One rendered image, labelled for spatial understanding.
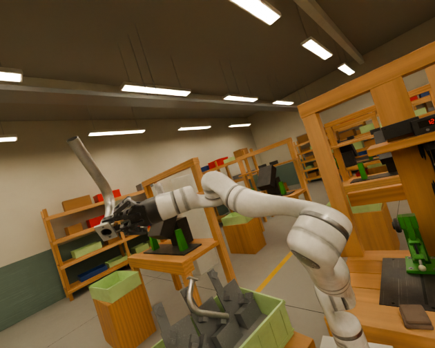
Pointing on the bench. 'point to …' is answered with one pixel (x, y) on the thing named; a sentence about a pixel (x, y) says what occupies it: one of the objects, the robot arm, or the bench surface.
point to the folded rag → (415, 317)
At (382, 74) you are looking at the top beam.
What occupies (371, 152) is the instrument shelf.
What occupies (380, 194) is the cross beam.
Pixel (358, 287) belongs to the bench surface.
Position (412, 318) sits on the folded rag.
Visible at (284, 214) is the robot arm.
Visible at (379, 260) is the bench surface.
